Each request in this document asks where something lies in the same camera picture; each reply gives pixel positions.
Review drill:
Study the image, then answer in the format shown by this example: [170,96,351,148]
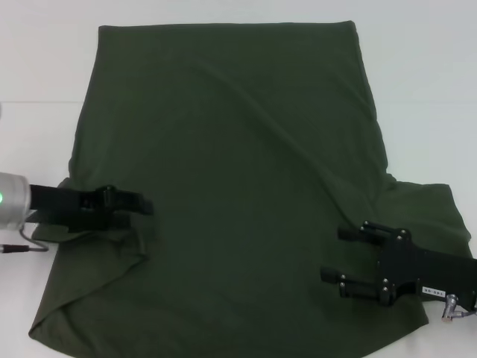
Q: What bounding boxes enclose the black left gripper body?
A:
[28,183,116,233]

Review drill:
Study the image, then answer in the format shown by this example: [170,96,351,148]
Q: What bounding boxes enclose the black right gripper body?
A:
[376,228,477,308]

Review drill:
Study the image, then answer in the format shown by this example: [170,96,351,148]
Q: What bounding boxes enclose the dark green shirt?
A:
[28,20,477,358]

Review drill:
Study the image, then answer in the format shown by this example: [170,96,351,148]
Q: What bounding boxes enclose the left arm connector cable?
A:
[0,219,51,256]

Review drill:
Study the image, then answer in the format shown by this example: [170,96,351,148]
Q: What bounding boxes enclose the arm connector cable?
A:
[440,293,477,322]
[0,219,51,256]

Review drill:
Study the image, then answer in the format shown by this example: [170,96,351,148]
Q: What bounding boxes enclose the right arm connector cable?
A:
[440,293,477,322]

